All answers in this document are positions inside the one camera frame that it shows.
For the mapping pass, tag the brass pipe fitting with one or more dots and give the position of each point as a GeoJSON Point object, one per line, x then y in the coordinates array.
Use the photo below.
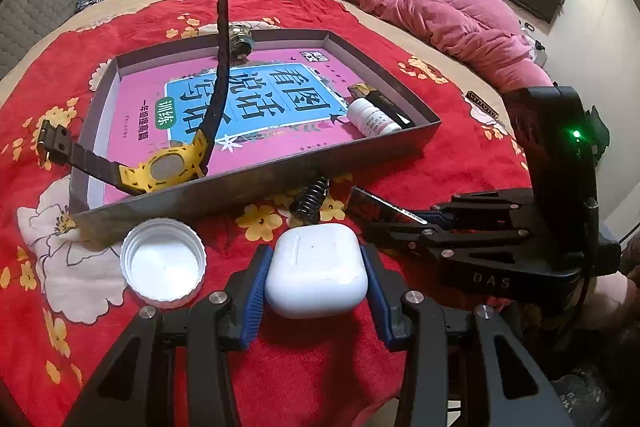
{"type": "Point", "coordinates": [241, 39]}

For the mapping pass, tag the red floral blanket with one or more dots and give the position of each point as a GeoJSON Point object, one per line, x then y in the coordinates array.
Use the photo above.
{"type": "Point", "coordinates": [310, 357]}

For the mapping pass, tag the small white pill bottle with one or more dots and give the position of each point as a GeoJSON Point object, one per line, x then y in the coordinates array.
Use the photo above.
{"type": "Point", "coordinates": [372, 119]}

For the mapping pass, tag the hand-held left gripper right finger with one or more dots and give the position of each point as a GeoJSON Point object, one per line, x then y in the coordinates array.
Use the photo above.
{"type": "Point", "coordinates": [375, 292]}

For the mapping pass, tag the white earbuds case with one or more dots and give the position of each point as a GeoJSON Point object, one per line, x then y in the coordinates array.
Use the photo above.
{"type": "Point", "coordinates": [315, 272]}

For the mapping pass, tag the pink quilted duvet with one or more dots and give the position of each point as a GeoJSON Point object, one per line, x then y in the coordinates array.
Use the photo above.
{"type": "Point", "coordinates": [425, 7]}

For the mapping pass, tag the person's right forearm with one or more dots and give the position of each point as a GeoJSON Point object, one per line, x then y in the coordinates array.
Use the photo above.
{"type": "Point", "coordinates": [612, 297]}

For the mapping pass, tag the black coil spring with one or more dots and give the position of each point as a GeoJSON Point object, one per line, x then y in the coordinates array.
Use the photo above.
{"type": "Point", "coordinates": [310, 199]}

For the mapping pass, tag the black and gold lighter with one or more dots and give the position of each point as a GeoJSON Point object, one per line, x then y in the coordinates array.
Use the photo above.
{"type": "Point", "coordinates": [390, 104]}

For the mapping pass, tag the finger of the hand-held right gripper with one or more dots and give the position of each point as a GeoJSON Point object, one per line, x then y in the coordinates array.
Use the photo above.
{"type": "Point", "coordinates": [480, 207]}
{"type": "Point", "coordinates": [400, 237]}

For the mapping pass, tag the shallow grey cardboard box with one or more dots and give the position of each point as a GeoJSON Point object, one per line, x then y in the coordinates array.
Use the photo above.
{"type": "Point", "coordinates": [200, 207]}

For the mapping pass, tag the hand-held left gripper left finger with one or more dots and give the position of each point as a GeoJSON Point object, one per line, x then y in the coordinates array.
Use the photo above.
{"type": "Point", "coordinates": [255, 297]}

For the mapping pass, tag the brown patterned strip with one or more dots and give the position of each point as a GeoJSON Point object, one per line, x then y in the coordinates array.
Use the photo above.
{"type": "Point", "coordinates": [482, 103]}

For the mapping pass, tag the pink and blue book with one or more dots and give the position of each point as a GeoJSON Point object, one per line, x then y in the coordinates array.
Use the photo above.
{"type": "Point", "coordinates": [280, 157]}

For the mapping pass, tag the white plastic bottle cap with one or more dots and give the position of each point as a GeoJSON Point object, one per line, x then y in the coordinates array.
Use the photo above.
{"type": "Point", "coordinates": [162, 264]}

